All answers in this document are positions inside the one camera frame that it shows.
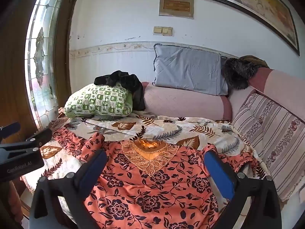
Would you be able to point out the grey blue pillow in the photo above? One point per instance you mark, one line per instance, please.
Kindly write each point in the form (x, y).
(188, 69)

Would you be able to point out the framed painting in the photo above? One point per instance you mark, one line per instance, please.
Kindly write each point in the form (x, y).
(252, 7)

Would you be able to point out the wall plaque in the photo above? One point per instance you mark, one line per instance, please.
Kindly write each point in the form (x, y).
(176, 5)

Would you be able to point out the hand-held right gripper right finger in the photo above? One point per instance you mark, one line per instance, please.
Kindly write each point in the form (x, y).
(220, 174)

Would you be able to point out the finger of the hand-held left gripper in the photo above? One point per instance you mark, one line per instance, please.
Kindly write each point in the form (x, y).
(9, 127)
(39, 137)

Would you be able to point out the stained glass window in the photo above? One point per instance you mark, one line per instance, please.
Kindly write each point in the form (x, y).
(41, 54)

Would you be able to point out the black cloth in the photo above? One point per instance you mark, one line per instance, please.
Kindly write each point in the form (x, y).
(128, 83)

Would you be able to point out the wooden door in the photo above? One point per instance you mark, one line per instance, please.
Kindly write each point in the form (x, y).
(14, 76)

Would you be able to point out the leaf print blanket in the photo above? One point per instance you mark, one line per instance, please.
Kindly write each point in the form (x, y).
(166, 128)

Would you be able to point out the pink pillow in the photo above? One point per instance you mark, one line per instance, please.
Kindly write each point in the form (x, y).
(185, 102)

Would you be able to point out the dark furry cushion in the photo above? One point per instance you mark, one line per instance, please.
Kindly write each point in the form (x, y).
(238, 72)

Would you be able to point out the orange floral dress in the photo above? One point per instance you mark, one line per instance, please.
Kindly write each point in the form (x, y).
(152, 190)

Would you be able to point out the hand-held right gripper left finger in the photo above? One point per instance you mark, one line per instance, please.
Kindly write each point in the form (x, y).
(91, 173)

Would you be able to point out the light switch plate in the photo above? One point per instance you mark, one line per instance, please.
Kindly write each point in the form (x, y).
(163, 30)

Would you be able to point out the striped floral cushion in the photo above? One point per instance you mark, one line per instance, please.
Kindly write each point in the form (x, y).
(274, 138)

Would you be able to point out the green checked pillow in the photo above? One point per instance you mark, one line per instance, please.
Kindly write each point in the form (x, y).
(100, 100)

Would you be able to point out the brown cloth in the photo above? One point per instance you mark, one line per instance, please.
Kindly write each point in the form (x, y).
(256, 60)

